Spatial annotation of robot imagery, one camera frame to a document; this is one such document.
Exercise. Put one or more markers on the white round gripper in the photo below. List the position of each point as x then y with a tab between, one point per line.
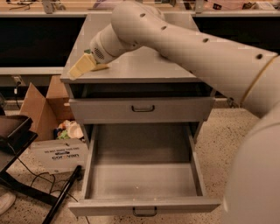
99	50

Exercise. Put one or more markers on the green and yellow sponge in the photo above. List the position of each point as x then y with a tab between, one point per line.
95	64

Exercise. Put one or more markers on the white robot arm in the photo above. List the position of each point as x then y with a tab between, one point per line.
245	73

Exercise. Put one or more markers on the grey metal drawer cabinet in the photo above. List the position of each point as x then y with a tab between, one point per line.
143	73

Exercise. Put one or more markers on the closed grey upper drawer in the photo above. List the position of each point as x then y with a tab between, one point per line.
141	110

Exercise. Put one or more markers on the open grey lower drawer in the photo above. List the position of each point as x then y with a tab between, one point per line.
142	170

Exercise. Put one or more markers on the brown cardboard box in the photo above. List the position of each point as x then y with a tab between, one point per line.
47	112

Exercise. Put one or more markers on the white printed cardboard box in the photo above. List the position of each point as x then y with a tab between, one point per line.
58	156

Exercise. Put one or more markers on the white shoe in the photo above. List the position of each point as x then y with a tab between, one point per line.
6	201

